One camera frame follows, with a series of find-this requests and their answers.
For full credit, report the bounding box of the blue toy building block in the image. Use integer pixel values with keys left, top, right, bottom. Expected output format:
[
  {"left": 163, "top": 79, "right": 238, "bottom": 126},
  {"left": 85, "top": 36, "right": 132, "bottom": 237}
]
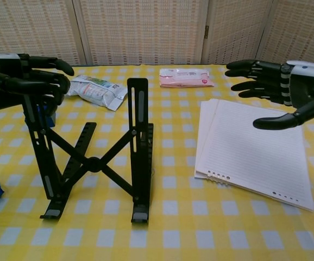
[{"left": 36, "top": 104, "right": 57, "bottom": 128}]

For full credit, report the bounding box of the black grey left robot hand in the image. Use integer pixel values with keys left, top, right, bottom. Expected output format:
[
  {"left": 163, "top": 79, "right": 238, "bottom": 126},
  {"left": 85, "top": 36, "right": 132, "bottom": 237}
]
[{"left": 0, "top": 53, "right": 75, "bottom": 115}]

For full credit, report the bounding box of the beige woven folding screen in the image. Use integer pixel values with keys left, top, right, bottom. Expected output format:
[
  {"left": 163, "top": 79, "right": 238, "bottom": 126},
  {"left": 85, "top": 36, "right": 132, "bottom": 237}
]
[{"left": 0, "top": 0, "right": 314, "bottom": 67}]

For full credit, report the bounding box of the yellow white checkered tablecloth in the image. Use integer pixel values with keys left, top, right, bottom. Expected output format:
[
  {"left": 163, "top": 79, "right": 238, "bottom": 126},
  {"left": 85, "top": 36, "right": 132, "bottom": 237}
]
[{"left": 0, "top": 61, "right": 314, "bottom": 261}]

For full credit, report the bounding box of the stack of lined paper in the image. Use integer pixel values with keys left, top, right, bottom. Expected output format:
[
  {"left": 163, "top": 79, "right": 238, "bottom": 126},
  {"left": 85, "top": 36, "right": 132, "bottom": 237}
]
[{"left": 194, "top": 98, "right": 314, "bottom": 212}]

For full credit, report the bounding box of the black folding laptop stand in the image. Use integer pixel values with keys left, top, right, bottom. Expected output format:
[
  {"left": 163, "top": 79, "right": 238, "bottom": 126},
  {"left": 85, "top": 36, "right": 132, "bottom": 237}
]
[{"left": 23, "top": 78, "right": 155, "bottom": 225}]

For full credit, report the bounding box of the pink wet wipes pack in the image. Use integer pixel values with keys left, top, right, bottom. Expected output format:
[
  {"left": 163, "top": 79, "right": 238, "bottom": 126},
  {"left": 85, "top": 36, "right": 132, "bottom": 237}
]
[{"left": 159, "top": 67, "right": 215, "bottom": 89}]

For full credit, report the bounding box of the white printed snack packet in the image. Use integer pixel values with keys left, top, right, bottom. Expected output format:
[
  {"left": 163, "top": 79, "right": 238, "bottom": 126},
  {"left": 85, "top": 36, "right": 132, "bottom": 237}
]
[{"left": 66, "top": 74, "right": 128, "bottom": 111}]

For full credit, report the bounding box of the black grey right robot hand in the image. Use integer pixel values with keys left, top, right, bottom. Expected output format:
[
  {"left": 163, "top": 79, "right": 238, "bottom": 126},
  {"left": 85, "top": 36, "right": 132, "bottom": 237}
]
[{"left": 225, "top": 59, "right": 314, "bottom": 131}]

